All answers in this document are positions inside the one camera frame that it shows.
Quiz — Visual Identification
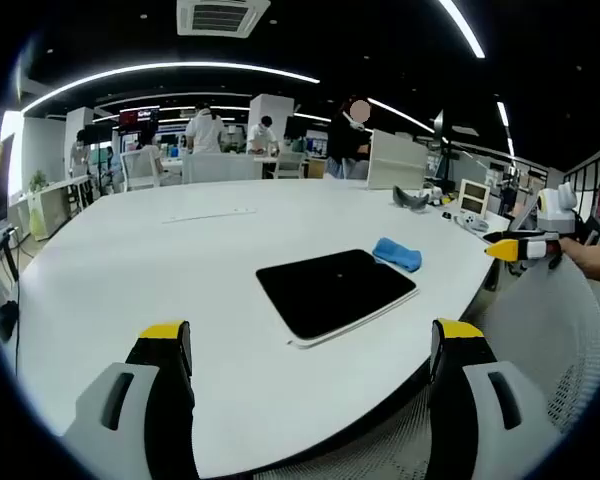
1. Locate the ceiling air conditioner vent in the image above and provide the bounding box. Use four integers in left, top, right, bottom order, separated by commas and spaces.
176, 0, 272, 39

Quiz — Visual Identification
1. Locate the white side cabinet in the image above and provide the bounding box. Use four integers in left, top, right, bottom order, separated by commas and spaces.
9, 174, 91, 242

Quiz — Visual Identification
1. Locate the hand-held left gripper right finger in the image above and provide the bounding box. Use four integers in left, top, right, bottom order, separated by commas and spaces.
428, 317, 564, 480

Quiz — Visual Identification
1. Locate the long curved ceiling light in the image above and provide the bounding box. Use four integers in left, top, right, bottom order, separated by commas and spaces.
22, 62, 321, 116

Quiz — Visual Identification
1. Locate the white mesh office chair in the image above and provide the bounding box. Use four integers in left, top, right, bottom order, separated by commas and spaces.
252, 257, 600, 480

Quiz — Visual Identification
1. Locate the straight ceiling light strip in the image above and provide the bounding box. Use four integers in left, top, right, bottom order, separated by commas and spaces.
437, 0, 486, 59

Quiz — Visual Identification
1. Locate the white low desk divider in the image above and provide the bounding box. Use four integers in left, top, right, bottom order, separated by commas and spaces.
182, 152, 256, 184

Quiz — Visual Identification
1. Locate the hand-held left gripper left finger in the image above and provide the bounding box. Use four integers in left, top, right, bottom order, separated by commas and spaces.
62, 319, 201, 480

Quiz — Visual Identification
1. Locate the white game controller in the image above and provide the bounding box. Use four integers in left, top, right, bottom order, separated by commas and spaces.
458, 212, 489, 232

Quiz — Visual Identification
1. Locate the dark equipment stand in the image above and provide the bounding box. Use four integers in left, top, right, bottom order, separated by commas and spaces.
0, 224, 22, 346

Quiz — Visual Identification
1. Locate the red display screen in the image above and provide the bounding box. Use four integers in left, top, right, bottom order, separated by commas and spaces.
119, 107, 160, 126

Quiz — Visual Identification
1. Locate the grey curved headset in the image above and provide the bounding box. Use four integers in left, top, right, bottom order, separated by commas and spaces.
392, 185, 431, 214

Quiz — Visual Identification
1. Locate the person's right hand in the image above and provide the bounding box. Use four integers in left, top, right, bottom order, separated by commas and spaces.
559, 237, 600, 287

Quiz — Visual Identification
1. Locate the white framed box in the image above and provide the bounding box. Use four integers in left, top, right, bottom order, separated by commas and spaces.
458, 178, 492, 217

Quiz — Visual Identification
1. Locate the white desk partition panel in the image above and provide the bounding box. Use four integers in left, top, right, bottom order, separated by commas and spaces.
367, 128, 429, 190

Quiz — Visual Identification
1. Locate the blue cleaning cloth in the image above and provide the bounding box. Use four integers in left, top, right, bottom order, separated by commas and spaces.
372, 237, 423, 274

